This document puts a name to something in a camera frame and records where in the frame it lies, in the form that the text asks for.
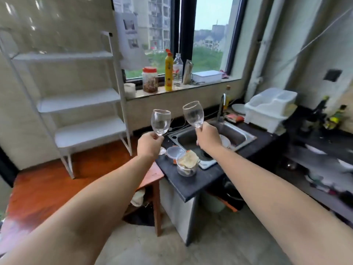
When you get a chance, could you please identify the stainless steel sink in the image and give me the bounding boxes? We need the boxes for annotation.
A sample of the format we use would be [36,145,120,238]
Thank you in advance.
[168,120,257,158]

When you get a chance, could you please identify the silver foil pouch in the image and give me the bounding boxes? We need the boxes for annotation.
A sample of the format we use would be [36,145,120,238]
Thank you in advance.
[182,59,194,85]

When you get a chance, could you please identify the person's left hand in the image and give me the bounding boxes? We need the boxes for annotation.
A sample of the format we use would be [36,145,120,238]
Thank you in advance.
[137,131,165,159]

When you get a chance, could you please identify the white plastic dish rack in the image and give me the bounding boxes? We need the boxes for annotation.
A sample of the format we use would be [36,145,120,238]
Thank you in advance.
[244,88,298,134]

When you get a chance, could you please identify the black wall outlet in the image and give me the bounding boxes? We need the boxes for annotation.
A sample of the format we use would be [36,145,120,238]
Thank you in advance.
[323,69,343,82]

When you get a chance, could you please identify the yellow squeeze bottle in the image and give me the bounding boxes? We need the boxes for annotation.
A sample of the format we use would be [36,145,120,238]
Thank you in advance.
[165,49,174,92]

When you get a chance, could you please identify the red sponge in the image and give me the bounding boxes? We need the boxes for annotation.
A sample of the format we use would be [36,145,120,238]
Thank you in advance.
[225,113,245,124]

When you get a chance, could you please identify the red lid plastic jar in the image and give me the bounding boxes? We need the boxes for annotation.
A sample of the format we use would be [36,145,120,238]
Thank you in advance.
[142,67,159,94]

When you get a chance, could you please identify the white rectangular box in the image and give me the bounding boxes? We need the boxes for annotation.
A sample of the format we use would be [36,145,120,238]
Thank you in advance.
[191,70,223,84]

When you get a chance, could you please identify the white metal shelf rack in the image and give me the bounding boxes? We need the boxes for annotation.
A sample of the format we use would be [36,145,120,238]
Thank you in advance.
[0,31,133,180]

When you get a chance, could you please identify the chrome faucet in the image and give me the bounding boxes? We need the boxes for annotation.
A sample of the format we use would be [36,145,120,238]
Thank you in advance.
[217,94,227,122]

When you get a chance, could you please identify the clear plastic bottle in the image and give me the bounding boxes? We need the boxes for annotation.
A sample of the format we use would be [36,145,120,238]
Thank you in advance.
[173,53,184,87]

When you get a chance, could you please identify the dark glass bottle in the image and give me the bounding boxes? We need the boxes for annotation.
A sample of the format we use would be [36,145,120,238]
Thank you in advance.
[301,96,330,133]

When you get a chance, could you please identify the white cloth under stool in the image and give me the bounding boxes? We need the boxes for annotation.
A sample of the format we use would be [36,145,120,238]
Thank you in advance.
[130,188,146,207]

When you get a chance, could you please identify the green yellow label bottle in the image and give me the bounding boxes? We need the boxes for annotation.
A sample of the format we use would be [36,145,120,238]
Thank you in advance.
[323,104,347,130]

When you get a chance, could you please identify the black window frame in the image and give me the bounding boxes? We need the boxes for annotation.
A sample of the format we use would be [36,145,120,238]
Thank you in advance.
[112,0,249,87]

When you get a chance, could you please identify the person's left forearm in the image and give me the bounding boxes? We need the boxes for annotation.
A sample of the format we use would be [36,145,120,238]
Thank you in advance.
[0,155,158,265]

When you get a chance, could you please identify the person's right hand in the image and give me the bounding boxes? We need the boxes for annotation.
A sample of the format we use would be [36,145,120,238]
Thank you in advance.
[195,121,223,154]

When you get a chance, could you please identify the small clear plastic container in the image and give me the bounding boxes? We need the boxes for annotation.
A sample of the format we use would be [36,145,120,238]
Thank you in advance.
[165,146,186,165]

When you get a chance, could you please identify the glass jar with cloth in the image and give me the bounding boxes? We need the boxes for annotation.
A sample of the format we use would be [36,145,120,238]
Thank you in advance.
[176,150,200,177]

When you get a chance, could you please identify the brown wooden stool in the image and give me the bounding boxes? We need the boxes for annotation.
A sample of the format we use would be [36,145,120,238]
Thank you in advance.
[123,161,165,237]

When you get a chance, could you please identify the white toilet paper roll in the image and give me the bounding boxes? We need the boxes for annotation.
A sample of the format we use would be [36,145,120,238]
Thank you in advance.
[124,83,136,100]

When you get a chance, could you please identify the person's right forearm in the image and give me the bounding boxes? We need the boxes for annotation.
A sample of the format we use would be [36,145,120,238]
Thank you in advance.
[204,147,353,265]

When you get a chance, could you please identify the clear wine glass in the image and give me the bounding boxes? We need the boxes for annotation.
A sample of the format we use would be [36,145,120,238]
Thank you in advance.
[183,101,205,128]
[151,109,172,156]

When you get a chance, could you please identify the amber oil bottle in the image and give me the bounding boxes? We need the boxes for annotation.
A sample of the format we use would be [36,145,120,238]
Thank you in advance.
[223,85,231,111]

